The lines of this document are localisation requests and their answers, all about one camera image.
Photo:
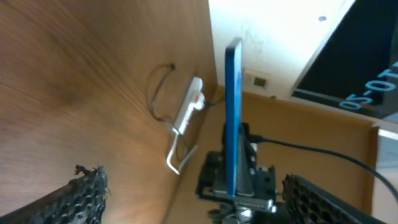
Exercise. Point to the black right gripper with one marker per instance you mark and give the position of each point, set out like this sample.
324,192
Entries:
255,189

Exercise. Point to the white power strip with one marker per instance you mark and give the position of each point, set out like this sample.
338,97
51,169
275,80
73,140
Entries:
186,110

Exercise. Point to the blue Galaxy smartphone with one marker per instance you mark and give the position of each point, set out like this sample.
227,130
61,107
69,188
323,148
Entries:
233,64

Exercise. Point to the black wall screen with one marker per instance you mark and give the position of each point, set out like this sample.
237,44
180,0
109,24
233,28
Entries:
356,70

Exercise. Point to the white USB charger plug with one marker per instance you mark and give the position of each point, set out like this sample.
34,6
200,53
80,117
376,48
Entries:
199,101

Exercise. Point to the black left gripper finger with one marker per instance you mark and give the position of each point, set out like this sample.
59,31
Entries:
82,200

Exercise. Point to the white wall socket plate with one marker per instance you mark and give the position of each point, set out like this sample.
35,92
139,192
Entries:
256,79

